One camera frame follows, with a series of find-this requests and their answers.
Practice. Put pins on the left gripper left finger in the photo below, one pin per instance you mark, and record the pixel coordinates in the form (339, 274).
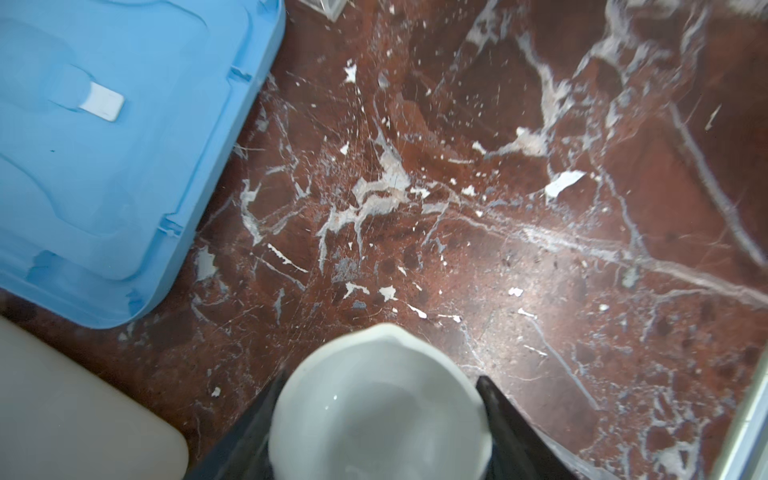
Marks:
(243, 452)

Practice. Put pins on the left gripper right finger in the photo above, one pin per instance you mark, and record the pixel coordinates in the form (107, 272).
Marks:
(518, 452)

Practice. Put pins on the white ceramic dish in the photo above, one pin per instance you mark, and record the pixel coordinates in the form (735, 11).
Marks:
(379, 404)

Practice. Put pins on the white plastic storage bin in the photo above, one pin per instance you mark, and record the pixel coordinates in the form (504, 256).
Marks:
(60, 421)

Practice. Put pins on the clear test tube rack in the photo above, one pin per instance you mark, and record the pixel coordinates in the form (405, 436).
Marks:
(331, 9)

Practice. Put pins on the blue plastic bin lid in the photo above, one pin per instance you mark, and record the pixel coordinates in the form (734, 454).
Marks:
(117, 119)

